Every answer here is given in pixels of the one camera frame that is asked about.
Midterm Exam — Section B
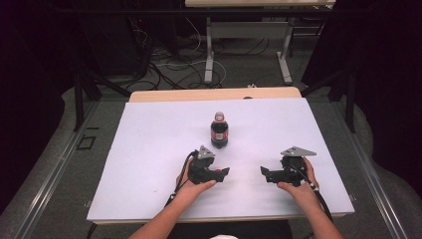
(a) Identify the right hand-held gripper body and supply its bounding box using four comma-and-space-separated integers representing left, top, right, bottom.
270, 145, 317, 188

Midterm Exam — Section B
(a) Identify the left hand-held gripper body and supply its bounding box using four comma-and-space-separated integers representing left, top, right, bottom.
187, 144, 223, 186

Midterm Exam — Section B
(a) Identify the dark cola bottle red label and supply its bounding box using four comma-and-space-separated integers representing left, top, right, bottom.
210, 112, 230, 149

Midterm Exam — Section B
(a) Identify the person's left hand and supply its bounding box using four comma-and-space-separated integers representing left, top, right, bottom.
174, 161, 218, 206

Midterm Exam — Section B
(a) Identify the person's right hand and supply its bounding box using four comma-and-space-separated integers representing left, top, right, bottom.
277, 156, 322, 211

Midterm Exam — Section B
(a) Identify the person's black clothing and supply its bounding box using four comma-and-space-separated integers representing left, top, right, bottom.
165, 220, 294, 239

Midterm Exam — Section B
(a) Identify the white table mat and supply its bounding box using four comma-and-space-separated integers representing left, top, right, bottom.
87, 97, 356, 223

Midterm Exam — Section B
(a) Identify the wooden table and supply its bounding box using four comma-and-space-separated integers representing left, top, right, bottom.
87, 87, 356, 225

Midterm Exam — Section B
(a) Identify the black metal stand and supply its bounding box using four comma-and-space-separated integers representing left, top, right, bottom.
73, 64, 132, 132
300, 64, 358, 134

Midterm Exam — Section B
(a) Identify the black curtain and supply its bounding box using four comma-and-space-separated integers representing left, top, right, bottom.
0, 0, 84, 220
300, 0, 422, 200

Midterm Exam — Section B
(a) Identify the dark equipment cabinet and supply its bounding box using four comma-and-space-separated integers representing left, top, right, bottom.
81, 14, 152, 77

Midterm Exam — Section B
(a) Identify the black horizontal bar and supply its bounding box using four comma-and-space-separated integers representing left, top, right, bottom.
54, 8, 369, 16

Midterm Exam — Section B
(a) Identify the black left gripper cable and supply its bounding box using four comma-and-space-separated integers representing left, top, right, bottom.
163, 150, 200, 208

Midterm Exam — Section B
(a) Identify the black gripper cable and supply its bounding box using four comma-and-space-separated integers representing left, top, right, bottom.
163, 150, 200, 208
287, 162, 334, 224

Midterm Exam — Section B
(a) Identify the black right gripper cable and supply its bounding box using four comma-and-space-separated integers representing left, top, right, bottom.
287, 162, 334, 224

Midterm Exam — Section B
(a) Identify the metal floor rail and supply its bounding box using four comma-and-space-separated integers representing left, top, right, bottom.
11, 99, 102, 239
329, 101, 410, 239

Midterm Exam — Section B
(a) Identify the tangle of black floor cables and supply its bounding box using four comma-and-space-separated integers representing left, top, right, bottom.
125, 18, 272, 92

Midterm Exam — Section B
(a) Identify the white floor cable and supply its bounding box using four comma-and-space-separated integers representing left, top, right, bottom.
155, 17, 228, 88

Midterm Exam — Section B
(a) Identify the white metal-frame desk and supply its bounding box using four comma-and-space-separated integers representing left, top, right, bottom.
184, 0, 336, 86

